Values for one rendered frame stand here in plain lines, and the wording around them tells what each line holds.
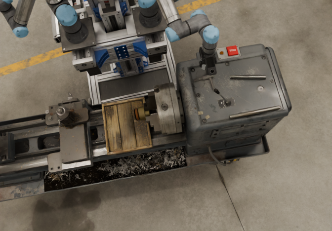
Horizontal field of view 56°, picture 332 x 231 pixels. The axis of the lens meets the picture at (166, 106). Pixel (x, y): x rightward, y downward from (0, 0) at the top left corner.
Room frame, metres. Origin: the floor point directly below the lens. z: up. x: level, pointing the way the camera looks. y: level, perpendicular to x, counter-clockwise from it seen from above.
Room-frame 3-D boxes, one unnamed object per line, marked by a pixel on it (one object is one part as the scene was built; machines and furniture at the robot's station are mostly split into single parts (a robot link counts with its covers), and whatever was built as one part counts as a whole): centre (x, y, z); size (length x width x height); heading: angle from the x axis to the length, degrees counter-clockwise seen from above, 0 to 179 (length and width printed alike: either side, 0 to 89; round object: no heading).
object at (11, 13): (1.20, 0.80, 1.46); 0.11 x 0.08 x 0.11; 26
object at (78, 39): (1.22, 0.52, 1.21); 0.15 x 0.15 x 0.10
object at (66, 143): (0.63, 0.63, 0.95); 0.43 x 0.17 x 0.05; 3
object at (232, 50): (0.88, -0.44, 1.26); 0.06 x 0.06 x 0.02; 3
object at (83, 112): (0.69, 0.61, 0.99); 0.20 x 0.10 x 0.05; 93
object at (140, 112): (0.63, 0.15, 1.08); 0.09 x 0.09 x 0.09; 3
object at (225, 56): (0.88, -0.41, 1.23); 0.13 x 0.08 x 0.05; 93
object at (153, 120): (0.54, 0.07, 1.08); 0.12 x 0.11 x 0.05; 3
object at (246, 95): (0.67, -0.40, 1.06); 0.59 x 0.48 x 0.39; 93
